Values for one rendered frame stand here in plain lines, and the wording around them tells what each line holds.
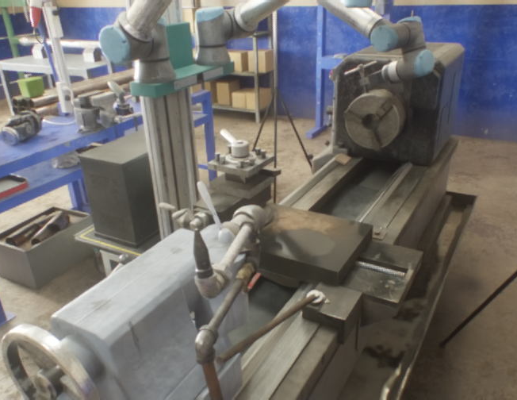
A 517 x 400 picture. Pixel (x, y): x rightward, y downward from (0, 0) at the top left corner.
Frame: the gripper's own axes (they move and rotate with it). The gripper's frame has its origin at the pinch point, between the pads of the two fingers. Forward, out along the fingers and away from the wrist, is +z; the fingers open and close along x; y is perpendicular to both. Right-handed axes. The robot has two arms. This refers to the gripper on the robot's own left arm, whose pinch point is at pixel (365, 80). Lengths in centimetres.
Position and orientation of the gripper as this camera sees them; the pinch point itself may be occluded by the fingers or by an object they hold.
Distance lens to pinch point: 221.7
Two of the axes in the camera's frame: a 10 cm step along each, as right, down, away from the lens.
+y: -3.4, -9.1, -2.3
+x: -8.0, 4.1, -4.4
